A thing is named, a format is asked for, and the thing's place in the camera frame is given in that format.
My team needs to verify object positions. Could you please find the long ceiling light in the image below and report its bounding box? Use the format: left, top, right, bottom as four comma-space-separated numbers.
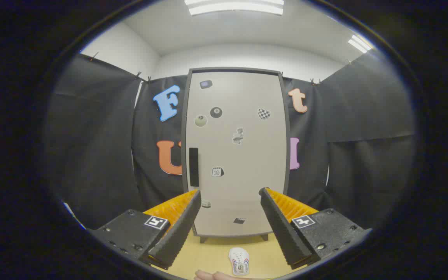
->
184, 0, 285, 16

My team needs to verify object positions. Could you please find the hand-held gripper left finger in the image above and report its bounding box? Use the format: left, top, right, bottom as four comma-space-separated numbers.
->
88, 189, 202, 271

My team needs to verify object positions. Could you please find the black door handle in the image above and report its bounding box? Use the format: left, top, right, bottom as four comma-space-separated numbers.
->
189, 147, 200, 187

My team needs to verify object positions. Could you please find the black backdrop cloth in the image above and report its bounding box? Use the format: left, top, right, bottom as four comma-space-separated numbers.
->
47, 52, 417, 230

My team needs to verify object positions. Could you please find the grey shoe cabinet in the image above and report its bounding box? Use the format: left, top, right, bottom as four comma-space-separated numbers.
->
181, 67, 291, 243

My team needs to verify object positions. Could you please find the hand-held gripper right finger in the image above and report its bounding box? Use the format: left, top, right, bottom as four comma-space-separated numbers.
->
259, 187, 373, 270

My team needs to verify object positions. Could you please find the white canvas shoe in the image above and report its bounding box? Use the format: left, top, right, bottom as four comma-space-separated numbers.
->
228, 247, 250, 277

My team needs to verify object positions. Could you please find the small ceiling light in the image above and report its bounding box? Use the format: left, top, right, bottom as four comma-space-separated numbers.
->
348, 35, 372, 54

